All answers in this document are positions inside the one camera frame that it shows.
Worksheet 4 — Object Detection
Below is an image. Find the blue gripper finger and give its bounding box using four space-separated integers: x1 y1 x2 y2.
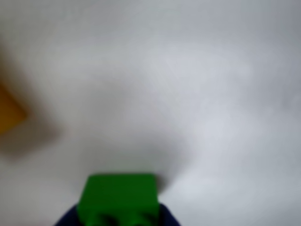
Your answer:
53 203 182 226

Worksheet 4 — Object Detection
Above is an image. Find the yellow 2x4 brick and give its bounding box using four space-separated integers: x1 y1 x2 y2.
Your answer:
0 82 28 135

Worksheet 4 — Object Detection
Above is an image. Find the green 2x2 brick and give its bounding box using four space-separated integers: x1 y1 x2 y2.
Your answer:
77 173 161 226

